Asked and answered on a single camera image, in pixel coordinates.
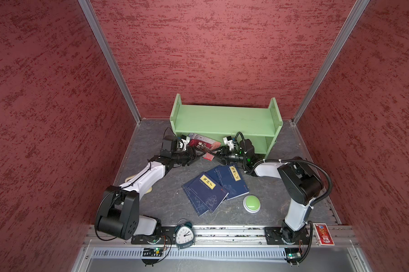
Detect aluminium corner post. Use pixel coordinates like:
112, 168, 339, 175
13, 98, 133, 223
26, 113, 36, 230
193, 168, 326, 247
292, 0, 370, 126
78, 0, 142, 125

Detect circuit board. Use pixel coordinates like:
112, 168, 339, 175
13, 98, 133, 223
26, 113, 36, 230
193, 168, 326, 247
285, 248, 303, 266
141, 248, 164, 266

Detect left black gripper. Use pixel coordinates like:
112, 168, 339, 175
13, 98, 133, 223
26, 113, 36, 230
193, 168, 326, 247
172, 146, 206, 165

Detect pink illustrated book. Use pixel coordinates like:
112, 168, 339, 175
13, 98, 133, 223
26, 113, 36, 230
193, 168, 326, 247
188, 133, 221, 153

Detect teal alarm clock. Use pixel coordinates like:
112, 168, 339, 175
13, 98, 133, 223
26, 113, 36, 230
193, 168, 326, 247
175, 219, 196, 250

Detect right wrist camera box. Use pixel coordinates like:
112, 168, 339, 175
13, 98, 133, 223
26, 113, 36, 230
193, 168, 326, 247
223, 136, 235, 151

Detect right circuit board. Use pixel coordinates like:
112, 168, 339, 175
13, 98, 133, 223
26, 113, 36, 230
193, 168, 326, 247
285, 248, 303, 266

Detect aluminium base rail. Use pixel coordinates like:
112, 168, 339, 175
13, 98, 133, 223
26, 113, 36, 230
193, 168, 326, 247
72, 225, 371, 272

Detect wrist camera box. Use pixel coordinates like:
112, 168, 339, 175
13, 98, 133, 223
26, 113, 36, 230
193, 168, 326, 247
223, 136, 235, 151
161, 135, 190, 153

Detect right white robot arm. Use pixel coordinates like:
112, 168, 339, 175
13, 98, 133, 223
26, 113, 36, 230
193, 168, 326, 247
210, 147, 333, 245

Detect green wooden shelf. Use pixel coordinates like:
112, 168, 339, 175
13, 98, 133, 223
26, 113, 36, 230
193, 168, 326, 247
169, 94, 283, 159

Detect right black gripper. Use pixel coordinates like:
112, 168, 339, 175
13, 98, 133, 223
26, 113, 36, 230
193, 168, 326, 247
211, 145, 248, 165

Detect right aluminium corner post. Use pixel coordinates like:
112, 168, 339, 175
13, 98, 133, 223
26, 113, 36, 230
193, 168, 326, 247
292, 0, 370, 126

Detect cream calculator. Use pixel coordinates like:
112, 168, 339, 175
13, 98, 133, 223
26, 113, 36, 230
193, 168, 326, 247
126, 175, 153, 193

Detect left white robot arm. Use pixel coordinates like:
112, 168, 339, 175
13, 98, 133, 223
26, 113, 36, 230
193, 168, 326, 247
94, 147, 204, 241

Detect blue book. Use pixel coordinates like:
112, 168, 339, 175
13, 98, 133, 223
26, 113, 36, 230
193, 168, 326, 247
205, 165, 249, 200
186, 172, 228, 213
182, 184, 209, 216

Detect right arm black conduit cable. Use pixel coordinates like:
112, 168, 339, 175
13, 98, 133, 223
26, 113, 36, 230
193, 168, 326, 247
234, 131, 333, 207

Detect left circuit board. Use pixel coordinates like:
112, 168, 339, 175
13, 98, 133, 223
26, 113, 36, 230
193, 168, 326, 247
141, 248, 164, 266

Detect left aluminium corner post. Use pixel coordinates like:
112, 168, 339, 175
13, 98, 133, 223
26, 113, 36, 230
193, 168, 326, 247
78, 0, 142, 125

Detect green push button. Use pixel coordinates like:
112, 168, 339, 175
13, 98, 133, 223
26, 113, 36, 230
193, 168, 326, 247
243, 195, 261, 214

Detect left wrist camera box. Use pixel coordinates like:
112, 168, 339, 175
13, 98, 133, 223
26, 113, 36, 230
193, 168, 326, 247
161, 135, 190, 153

